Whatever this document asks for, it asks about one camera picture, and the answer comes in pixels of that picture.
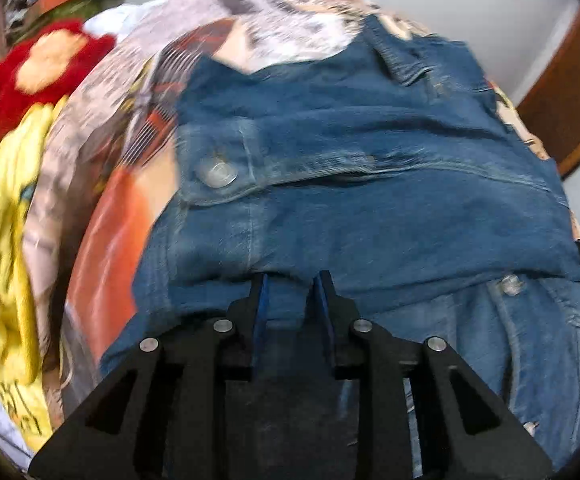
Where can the red plush toy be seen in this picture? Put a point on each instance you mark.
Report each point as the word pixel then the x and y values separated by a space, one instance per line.
pixel 44 68

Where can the blue denim vest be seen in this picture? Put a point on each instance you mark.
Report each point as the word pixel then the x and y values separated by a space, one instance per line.
pixel 388 166

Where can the yellow garment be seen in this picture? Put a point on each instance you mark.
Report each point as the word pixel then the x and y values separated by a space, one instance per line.
pixel 20 354

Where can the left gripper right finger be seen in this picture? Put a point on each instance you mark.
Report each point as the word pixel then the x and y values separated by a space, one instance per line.
pixel 422 410

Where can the white garment on bed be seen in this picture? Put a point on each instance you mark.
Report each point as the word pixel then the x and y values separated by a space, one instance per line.
pixel 121 20

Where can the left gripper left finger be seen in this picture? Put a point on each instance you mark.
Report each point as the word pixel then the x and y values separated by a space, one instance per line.
pixel 162 413

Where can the printed newspaper pattern bedspread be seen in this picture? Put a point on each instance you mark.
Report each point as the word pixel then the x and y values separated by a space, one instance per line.
pixel 108 170

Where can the wooden wardrobe with cabinets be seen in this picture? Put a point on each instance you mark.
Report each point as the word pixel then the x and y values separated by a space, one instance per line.
pixel 551 109

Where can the green patterned storage box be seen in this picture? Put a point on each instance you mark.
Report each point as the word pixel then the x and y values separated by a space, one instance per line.
pixel 32 21

